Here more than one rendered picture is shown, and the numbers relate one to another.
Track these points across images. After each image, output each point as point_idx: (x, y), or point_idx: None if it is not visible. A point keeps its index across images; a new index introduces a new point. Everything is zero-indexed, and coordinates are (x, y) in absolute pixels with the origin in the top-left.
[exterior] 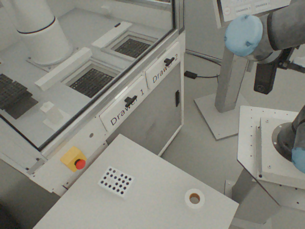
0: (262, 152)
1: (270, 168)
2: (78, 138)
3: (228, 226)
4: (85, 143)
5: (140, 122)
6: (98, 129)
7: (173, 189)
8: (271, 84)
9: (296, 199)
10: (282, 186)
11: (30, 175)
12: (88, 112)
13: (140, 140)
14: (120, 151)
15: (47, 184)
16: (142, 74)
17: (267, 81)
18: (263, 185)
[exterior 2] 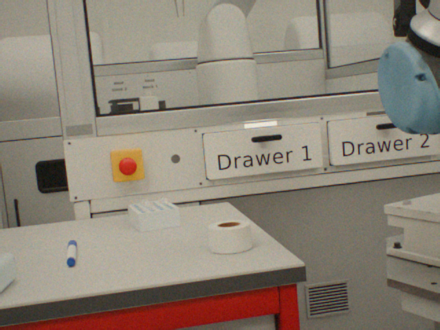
0: (421, 196)
1: (406, 205)
2: (152, 144)
3: (245, 272)
4: (159, 163)
5: (297, 243)
6: (192, 160)
7: None
8: (405, 7)
9: (438, 280)
10: (431, 268)
11: (66, 137)
12: (187, 110)
13: None
14: (203, 210)
15: (75, 179)
16: (319, 122)
17: (399, 2)
18: (388, 260)
